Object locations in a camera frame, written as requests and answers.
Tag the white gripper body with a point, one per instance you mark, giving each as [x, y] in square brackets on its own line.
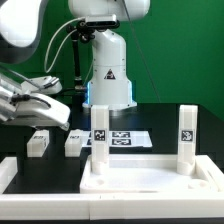
[34, 110]

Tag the white front fence bar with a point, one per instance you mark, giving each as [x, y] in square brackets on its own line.
[111, 206]

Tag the white desk top tray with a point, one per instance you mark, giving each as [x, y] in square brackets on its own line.
[153, 173]

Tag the black camera pole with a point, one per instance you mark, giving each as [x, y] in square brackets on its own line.
[78, 82]

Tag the white left fence block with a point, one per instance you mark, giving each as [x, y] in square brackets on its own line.
[8, 170]

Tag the fiducial marker sheet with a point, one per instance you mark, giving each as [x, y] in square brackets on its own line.
[129, 139]

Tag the black camera on pole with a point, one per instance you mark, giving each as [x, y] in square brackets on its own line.
[85, 27]

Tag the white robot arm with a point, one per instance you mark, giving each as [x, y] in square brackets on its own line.
[20, 31]

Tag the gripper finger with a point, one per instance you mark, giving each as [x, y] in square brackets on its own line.
[65, 126]

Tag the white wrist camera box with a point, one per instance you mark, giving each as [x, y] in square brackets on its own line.
[47, 85]

